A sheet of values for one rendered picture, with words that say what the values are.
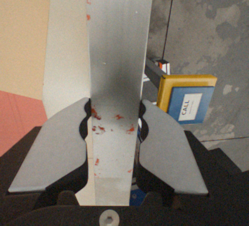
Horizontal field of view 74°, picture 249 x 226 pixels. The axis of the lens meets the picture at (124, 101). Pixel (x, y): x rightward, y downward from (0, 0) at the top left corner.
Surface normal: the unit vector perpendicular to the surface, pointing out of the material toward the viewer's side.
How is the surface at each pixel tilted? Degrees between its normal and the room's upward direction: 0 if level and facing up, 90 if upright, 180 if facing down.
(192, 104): 0
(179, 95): 0
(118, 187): 9
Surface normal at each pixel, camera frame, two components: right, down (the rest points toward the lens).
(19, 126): 0.03, 0.47
